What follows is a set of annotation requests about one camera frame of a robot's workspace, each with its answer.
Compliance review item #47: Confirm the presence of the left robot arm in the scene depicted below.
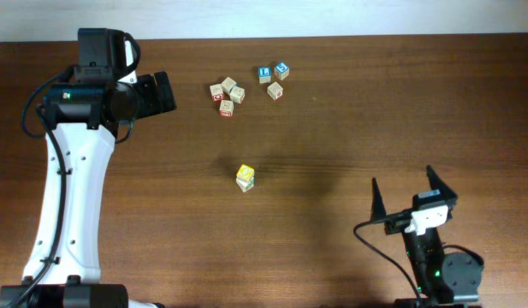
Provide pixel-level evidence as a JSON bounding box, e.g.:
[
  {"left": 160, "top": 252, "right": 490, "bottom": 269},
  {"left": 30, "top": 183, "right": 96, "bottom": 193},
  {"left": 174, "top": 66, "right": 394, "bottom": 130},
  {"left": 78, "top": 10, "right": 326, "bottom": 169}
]
[{"left": 0, "top": 28, "right": 176, "bottom": 307}]

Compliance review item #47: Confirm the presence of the wooden block red bottom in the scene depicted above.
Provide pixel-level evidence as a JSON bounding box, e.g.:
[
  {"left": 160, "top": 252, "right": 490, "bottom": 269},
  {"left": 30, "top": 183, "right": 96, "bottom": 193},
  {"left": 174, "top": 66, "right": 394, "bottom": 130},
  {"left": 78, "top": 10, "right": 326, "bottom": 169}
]
[{"left": 219, "top": 100, "right": 234, "bottom": 117}]

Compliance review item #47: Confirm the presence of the blue letter L block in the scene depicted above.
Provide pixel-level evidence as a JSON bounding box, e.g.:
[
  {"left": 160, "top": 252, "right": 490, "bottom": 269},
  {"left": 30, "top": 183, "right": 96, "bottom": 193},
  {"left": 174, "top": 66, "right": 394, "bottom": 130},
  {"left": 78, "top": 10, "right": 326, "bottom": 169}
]
[{"left": 258, "top": 67, "right": 272, "bottom": 84}]

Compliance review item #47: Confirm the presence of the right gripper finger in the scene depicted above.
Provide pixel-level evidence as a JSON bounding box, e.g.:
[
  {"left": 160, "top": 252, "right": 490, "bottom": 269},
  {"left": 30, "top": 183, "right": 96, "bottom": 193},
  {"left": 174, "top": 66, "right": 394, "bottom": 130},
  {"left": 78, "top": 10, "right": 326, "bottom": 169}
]
[
  {"left": 426, "top": 165, "right": 456, "bottom": 199},
  {"left": 371, "top": 178, "right": 387, "bottom": 222}
]

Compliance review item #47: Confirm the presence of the wooden block green side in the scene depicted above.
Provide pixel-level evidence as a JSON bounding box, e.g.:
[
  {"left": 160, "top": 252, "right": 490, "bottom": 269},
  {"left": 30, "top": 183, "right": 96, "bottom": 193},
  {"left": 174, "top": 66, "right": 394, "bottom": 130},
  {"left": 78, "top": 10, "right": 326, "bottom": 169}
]
[{"left": 236, "top": 177, "right": 255, "bottom": 193}]

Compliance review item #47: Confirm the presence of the wooden block blue side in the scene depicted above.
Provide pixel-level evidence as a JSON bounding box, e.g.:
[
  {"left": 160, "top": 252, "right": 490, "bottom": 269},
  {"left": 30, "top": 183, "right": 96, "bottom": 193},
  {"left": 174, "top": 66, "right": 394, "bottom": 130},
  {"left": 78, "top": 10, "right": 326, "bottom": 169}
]
[{"left": 221, "top": 77, "right": 238, "bottom": 95}]

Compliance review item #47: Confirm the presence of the blue number 5 block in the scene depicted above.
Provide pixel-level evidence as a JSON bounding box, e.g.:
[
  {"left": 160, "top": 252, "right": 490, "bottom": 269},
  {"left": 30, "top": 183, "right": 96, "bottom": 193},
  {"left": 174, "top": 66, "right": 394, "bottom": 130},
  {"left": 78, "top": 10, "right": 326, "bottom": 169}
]
[{"left": 274, "top": 62, "right": 290, "bottom": 80}]

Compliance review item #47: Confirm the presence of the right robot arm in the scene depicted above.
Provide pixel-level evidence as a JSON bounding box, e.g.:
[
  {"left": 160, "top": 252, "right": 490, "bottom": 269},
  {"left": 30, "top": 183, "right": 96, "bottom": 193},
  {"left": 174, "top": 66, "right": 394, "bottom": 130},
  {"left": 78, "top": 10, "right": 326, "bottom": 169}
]
[{"left": 371, "top": 166, "right": 484, "bottom": 307}]

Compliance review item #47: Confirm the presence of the wooden block yellow O side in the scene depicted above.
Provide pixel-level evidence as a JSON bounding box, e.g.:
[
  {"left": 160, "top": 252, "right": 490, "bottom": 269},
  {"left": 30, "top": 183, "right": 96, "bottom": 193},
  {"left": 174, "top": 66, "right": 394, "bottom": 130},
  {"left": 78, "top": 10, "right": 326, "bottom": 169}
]
[{"left": 236, "top": 164, "right": 254, "bottom": 182}]

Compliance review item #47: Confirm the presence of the plain wooden picture block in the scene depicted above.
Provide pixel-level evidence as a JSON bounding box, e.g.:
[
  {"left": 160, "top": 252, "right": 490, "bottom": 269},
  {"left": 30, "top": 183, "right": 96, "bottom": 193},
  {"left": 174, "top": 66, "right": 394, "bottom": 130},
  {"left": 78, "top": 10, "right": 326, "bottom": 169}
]
[{"left": 229, "top": 86, "right": 246, "bottom": 104}]

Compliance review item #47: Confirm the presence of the wooden block red C side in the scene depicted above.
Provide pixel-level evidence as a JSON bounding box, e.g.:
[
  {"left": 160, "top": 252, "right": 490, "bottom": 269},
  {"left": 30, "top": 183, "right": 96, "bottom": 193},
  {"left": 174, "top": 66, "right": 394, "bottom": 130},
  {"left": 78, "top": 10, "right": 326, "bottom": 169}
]
[{"left": 210, "top": 84, "right": 224, "bottom": 102}]

